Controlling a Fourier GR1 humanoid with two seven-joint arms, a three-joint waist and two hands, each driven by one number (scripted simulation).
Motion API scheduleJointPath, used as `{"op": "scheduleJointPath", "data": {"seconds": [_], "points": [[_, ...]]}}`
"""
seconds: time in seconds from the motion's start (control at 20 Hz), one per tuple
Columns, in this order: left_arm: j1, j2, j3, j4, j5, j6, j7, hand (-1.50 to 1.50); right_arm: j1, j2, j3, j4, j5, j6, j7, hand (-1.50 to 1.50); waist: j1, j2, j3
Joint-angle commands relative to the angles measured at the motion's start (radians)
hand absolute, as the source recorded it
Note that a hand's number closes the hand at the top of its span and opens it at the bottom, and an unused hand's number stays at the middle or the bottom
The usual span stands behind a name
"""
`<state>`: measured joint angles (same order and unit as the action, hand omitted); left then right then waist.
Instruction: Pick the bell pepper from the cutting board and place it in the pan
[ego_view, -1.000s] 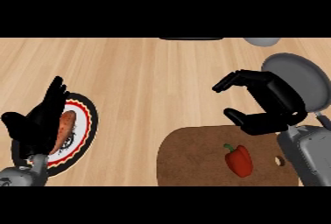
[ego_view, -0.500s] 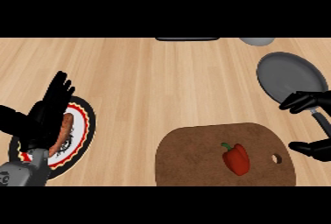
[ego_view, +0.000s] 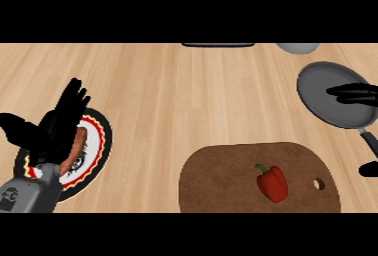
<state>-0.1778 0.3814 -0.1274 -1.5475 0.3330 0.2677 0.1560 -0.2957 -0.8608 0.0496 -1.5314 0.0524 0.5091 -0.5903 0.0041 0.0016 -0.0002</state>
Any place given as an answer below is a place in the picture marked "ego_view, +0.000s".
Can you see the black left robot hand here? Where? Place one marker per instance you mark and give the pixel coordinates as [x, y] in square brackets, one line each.
[58, 133]

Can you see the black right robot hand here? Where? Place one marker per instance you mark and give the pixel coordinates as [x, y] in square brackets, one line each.
[355, 92]

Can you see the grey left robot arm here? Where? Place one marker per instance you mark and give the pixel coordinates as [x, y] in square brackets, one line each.
[30, 193]

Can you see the grey frying pan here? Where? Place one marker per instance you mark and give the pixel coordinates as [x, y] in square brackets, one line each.
[320, 86]

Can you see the red bell pepper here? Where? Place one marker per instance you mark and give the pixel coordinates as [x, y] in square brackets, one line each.
[274, 185]

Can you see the brown wooden cutting board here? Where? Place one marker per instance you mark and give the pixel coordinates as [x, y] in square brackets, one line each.
[222, 183]

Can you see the brown sausage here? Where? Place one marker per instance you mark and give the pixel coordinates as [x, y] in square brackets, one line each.
[78, 146]

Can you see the patterned plate with black rim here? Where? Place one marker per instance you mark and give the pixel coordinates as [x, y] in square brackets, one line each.
[97, 146]

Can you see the grey bowl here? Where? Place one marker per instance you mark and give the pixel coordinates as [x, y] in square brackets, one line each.
[298, 47]

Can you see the dark flat appliance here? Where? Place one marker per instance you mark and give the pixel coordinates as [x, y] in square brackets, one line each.
[218, 44]

